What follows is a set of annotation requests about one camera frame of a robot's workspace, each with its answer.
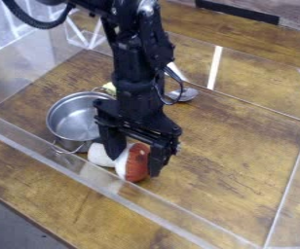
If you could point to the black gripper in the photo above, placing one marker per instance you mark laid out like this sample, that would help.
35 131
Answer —
136 115

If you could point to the red and white plush mushroom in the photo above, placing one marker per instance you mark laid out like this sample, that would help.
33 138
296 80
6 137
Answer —
131 164

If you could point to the silver metal pot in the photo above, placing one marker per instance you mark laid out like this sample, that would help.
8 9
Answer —
71 121

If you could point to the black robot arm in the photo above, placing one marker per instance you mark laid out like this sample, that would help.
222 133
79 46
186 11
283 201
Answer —
143 52

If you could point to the black bar in background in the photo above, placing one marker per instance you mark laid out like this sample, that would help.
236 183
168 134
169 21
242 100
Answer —
239 12

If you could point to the spoon with green handle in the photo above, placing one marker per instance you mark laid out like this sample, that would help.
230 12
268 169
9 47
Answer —
183 95

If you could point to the clear acrylic enclosure wall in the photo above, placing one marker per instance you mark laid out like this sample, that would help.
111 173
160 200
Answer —
228 193

